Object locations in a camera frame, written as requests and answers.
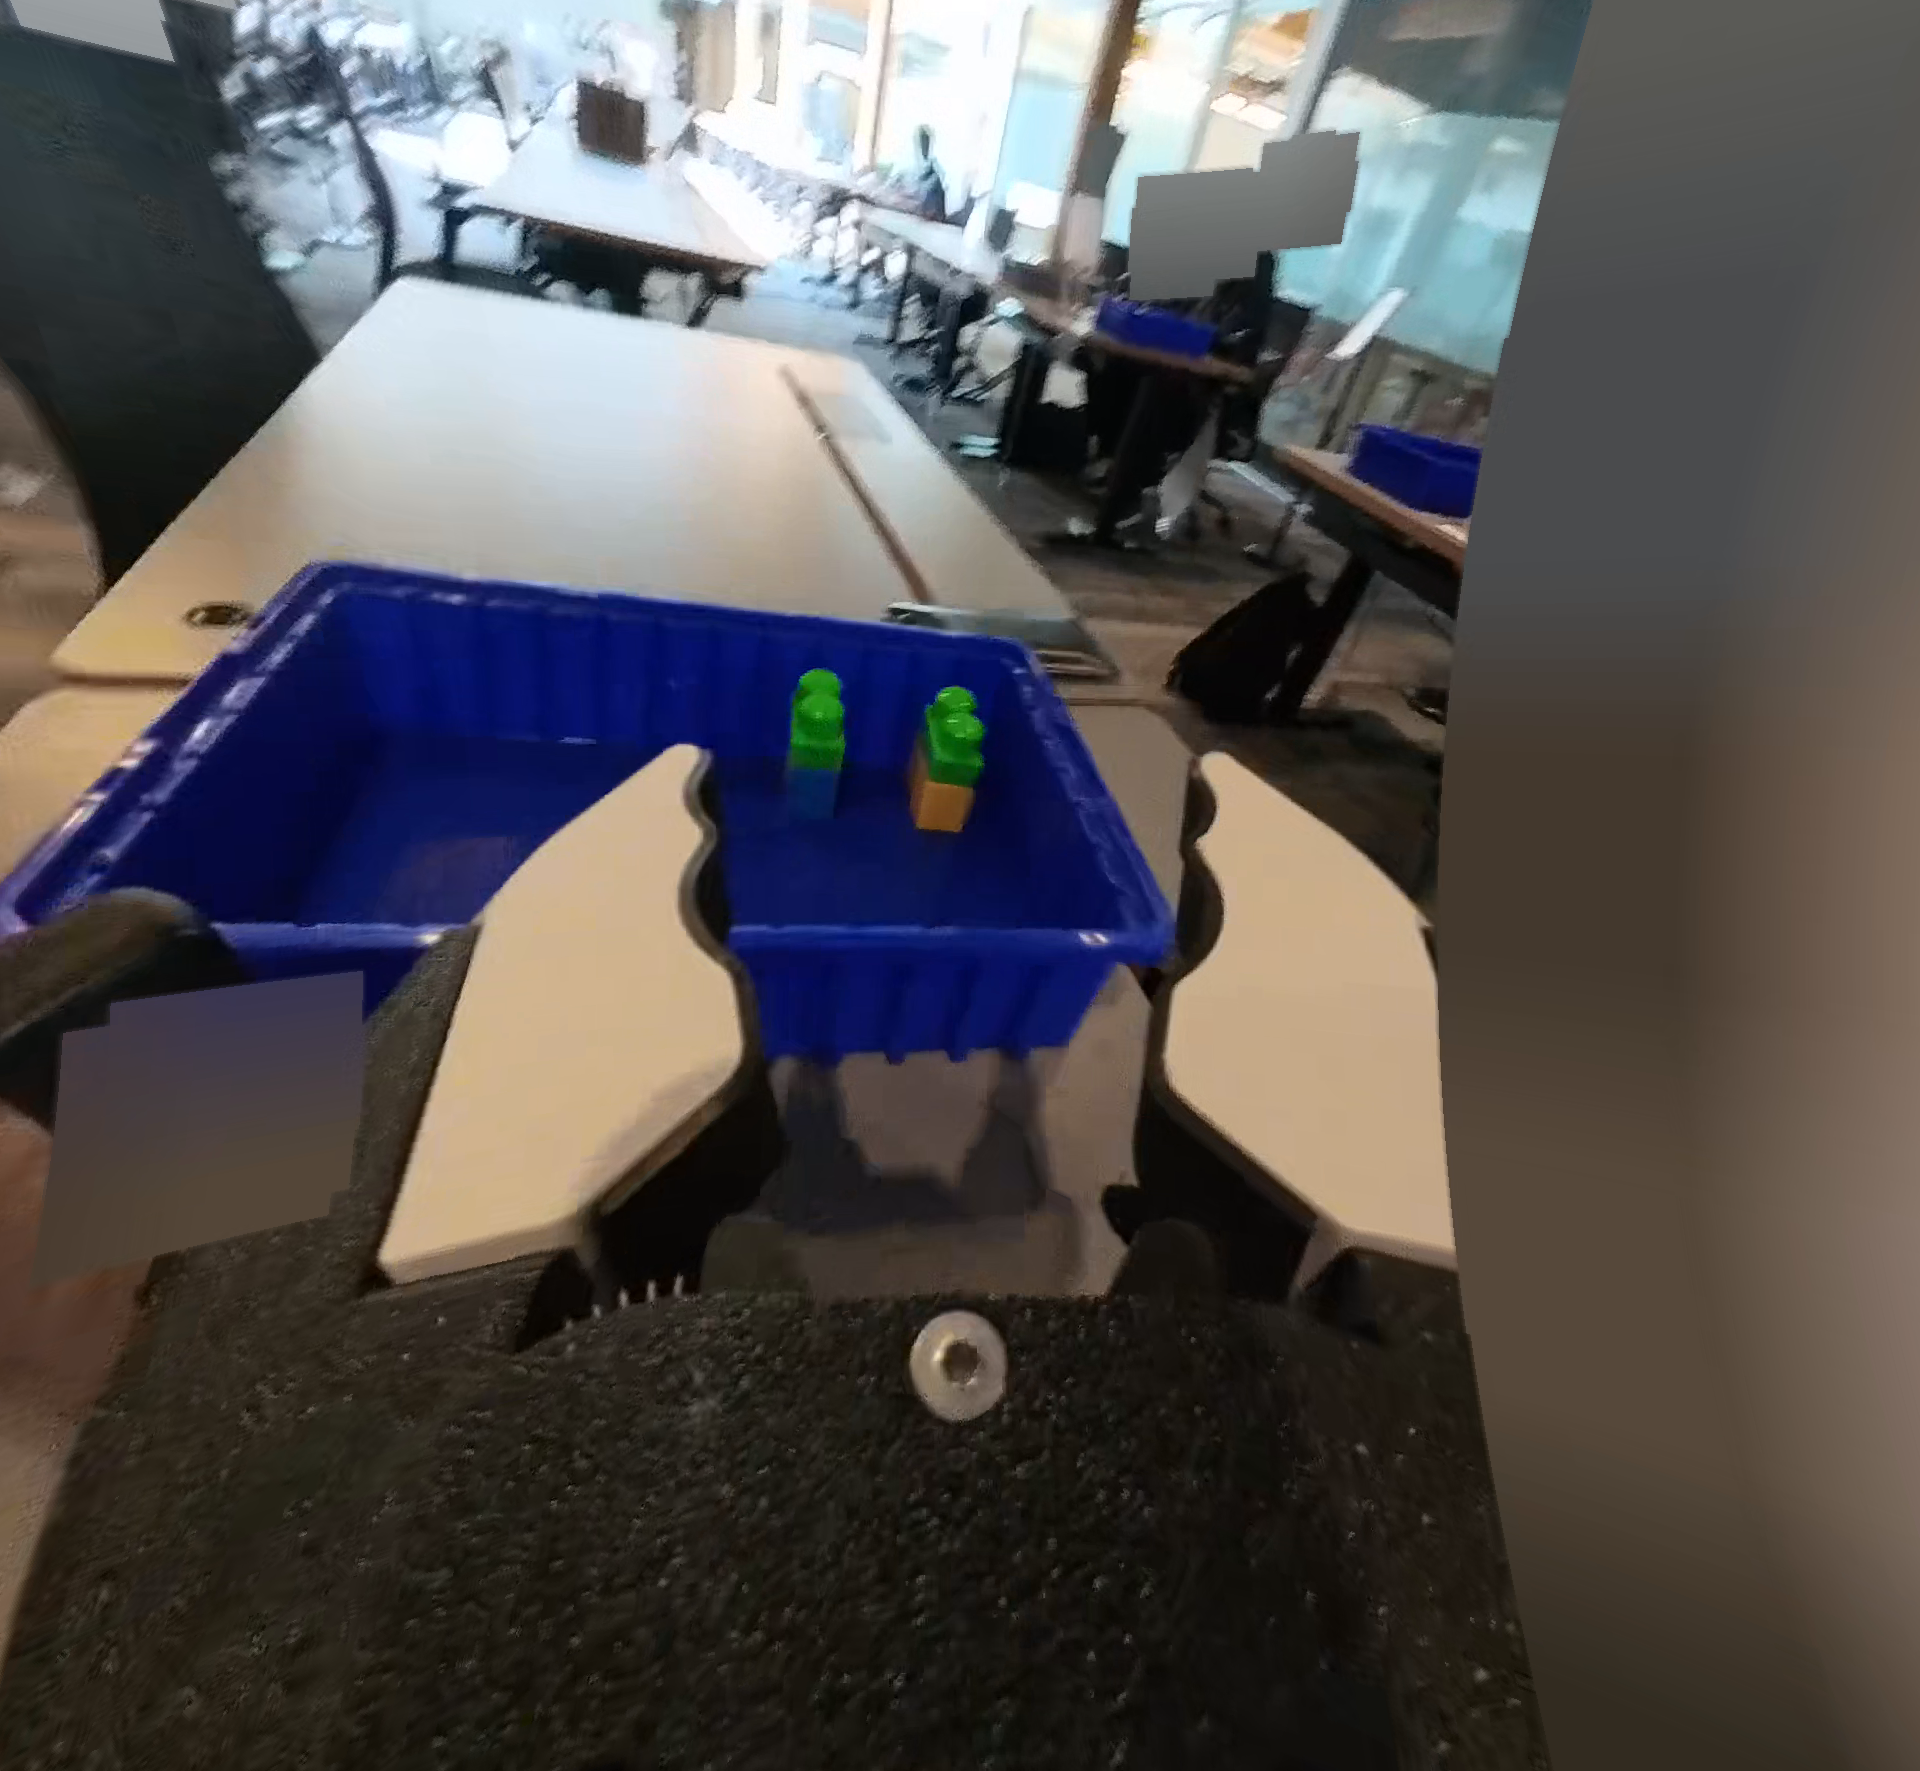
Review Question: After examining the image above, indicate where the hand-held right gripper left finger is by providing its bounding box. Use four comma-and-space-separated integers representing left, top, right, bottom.
375, 746, 754, 1288

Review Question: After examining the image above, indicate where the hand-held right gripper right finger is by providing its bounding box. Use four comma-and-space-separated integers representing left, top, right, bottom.
1146, 751, 1460, 1265

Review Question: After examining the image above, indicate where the blue plastic bin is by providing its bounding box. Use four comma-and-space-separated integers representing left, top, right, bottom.
0, 559, 1180, 1066

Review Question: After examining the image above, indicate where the yellow one-stud block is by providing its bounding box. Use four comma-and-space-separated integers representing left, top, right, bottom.
907, 736, 980, 835

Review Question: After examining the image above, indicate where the black bag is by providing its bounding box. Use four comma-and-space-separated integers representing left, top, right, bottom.
1168, 572, 1359, 727

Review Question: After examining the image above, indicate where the small background blue bin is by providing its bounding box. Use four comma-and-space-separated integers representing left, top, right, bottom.
1096, 296, 1220, 358
1345, 424, 1483, 517

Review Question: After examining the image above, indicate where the black office chair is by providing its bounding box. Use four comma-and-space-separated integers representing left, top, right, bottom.
0, 23, 325, 587

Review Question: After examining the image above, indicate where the background long table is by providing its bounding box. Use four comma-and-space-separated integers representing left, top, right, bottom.
434, 120, 769, 310

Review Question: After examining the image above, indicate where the wooden column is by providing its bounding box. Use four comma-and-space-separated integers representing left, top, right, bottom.
1056, 0, 1187, 244

